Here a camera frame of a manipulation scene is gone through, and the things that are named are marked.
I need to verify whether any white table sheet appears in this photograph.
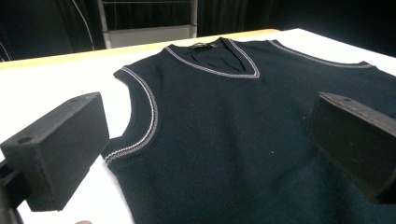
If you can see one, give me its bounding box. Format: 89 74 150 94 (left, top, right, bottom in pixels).
0 28 396 224

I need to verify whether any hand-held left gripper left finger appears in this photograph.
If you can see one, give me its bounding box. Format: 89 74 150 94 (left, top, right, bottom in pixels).
0 91 110 213

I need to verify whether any thin grey cable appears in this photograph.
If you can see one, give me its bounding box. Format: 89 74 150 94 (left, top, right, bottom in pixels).
71 0 96 51

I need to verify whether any dark curtain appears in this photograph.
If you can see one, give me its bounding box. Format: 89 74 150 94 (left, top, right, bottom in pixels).
0 0 396 62

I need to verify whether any white metal table frame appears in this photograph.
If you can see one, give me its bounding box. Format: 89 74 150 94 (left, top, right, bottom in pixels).
96 0 200 50

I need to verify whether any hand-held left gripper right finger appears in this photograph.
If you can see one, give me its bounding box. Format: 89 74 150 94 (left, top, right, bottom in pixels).
307 91 396 205

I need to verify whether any dark navy knit vest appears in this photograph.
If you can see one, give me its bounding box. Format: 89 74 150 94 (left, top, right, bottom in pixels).
101 36 396 224

